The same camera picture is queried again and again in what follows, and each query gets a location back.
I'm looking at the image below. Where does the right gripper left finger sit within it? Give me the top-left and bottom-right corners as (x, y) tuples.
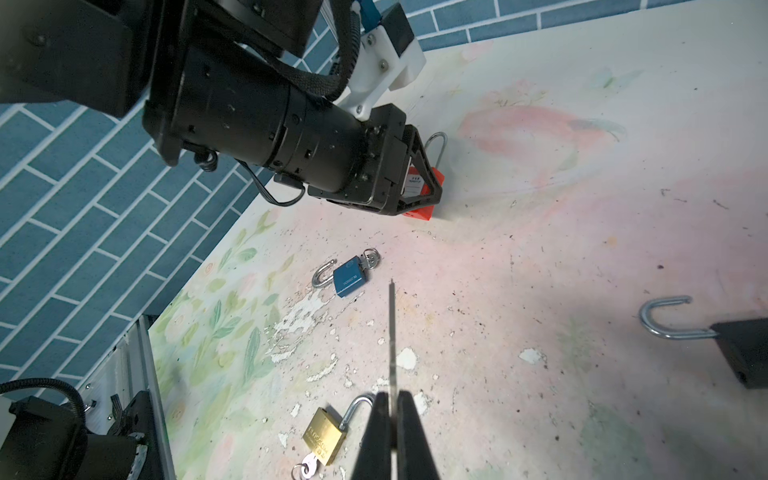
(351, 392), (393, 480)

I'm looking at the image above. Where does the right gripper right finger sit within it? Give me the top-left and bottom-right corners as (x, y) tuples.
(395, 390), (440, 480)

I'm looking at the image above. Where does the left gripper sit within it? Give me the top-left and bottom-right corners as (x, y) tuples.
(308, 104), (443, 215)

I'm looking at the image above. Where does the red padlock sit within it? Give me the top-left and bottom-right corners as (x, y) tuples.
(403, 132), (448, 221)

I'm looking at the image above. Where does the blue padlock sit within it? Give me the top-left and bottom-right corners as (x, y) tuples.
(311, 248), (381, 298)

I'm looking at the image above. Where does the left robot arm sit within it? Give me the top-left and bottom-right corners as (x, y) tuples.
(1, 1), (443, 216)

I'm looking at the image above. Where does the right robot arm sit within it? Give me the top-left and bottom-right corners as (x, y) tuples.
(1, 378), (439, 479)

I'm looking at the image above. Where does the large brass padlock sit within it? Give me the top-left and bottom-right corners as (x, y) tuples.
(290, 392), (374, 479)

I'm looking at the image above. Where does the black padlock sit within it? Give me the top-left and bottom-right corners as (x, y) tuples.
(638, 295), (767, 390)

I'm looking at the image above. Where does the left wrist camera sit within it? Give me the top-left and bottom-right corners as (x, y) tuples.
(337, 1), (426, 121)

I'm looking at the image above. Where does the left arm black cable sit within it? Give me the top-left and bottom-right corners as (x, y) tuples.
(263, 0), (362, 102)

